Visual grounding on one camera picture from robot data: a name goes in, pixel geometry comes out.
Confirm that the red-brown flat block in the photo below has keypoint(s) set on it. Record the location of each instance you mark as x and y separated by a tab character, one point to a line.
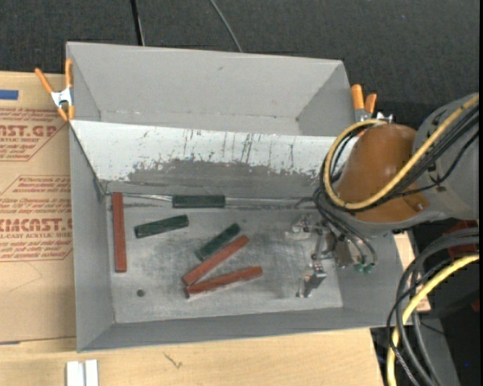
225	280
119	231
217	259

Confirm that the grey metal bin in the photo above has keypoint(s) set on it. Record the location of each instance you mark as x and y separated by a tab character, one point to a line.
209	163

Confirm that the dark green flat block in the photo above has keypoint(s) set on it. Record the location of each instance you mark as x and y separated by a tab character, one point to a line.
161	226
218	241
199	201

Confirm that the brown cardboard board red print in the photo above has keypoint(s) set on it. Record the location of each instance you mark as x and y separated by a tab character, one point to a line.
32	264

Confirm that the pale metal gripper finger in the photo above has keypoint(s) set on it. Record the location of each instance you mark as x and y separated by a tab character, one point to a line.
314	278
304	227

